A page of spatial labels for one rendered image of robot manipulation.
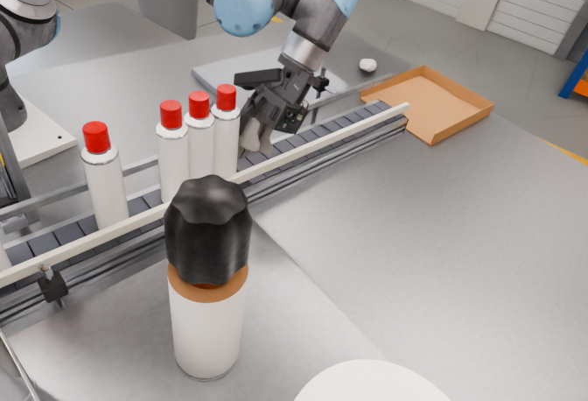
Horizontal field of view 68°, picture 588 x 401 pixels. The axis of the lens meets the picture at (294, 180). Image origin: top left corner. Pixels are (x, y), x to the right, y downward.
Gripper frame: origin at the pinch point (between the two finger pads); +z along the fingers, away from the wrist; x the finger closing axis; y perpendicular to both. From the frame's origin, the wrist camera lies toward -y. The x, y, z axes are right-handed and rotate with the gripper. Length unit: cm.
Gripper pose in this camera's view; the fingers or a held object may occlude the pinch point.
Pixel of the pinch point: (239, 150)
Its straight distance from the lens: 86.0
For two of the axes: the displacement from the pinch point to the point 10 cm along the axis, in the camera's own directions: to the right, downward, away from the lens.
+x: 5.9, 0.6, 8.1
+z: -5.0, 8.1, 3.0
